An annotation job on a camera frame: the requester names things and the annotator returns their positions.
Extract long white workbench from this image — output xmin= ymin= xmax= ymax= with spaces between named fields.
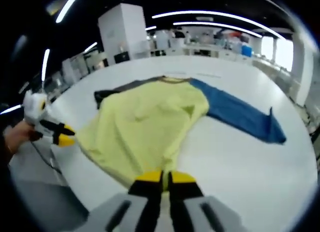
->
xmin=251 ymin=54 xmax=316 ymax=118

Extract white counter cabinets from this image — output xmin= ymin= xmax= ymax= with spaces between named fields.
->
xmin=149 ymin=38 xmax=254 ymax=62

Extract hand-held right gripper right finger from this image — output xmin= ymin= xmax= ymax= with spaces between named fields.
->
xmin=167 ymin=170 xmax=248 ymax=232

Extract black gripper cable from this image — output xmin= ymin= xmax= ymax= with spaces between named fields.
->
xmin=30 ymin=138 xmax=64 ymax=176

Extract tall white appliance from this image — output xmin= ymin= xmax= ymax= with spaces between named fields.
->
xmin=155 ymin=31 xmax=171 ymax=51

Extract blue plastic bin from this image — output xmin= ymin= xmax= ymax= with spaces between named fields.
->
xmin=240 ymin=44 xmax=254 ymax=58

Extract white storage cabinets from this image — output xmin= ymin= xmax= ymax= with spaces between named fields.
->
xmin=61 ymin=51 xmax=109 ymax=86

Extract white ceiling light strip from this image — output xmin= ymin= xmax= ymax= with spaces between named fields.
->
xmin=151 ymin=9 xmax=286 ymax=39
xmin=172 ymin=21 xmax=264 ymax=38
xmin=55 ymin=0 xmax=84 ymax=24
xmin=40 ymin=48 xmax=51 ymax=83

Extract person's left hand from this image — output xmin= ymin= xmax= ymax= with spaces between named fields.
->
xmin=4 ymin=120 xmax=44 ymax=153

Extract yellow garment with blue sleeve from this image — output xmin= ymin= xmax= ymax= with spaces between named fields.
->
xmin=74 ymin=75 xmax=287 ymax=196

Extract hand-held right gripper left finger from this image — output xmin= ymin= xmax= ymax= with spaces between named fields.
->
xmin=86 ymin=169 xmax=165 ymax=232

